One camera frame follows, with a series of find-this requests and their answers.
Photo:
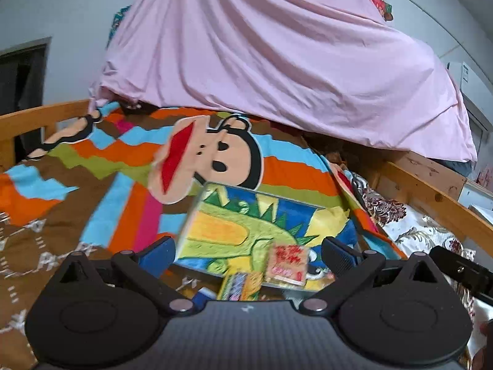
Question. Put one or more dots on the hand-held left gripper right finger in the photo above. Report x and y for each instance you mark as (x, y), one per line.
(339, 254)

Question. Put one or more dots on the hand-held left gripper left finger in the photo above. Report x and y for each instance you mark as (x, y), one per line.
(160, 254)

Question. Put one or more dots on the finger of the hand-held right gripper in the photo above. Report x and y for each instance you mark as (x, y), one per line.
(460, 271)

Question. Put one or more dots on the red and pink snack packet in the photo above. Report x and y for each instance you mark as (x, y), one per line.
(287, 264)

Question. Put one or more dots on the blue snack packet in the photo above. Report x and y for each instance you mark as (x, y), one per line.
(202, 297)

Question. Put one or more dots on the yellow snack packet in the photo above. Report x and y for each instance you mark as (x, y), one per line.
(238, 287)

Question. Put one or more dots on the dinosaur print metal tray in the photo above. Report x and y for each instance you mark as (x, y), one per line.
(246, 231)

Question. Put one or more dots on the person's right hand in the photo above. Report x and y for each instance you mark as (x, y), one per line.
(484, 339)

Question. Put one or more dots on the floral quilt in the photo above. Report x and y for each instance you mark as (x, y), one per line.
(416, 231)

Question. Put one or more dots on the cartoon monkey printed blanket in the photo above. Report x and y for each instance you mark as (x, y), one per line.
(96, 185)

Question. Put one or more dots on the white air conditioner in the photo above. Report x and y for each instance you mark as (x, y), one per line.
(470, 81)

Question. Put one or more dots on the pink bed sheet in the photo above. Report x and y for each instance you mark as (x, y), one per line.
(269, 65)

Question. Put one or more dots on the dark window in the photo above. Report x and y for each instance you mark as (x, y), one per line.
(21, 84)

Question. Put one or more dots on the teal patterned cloth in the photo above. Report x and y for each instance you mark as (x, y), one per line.
(117, 21)

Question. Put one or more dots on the red floral cloth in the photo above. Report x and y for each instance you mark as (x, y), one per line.
(379, 4)

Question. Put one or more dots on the wooden bed frame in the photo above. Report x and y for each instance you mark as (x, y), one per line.
(420, 185)

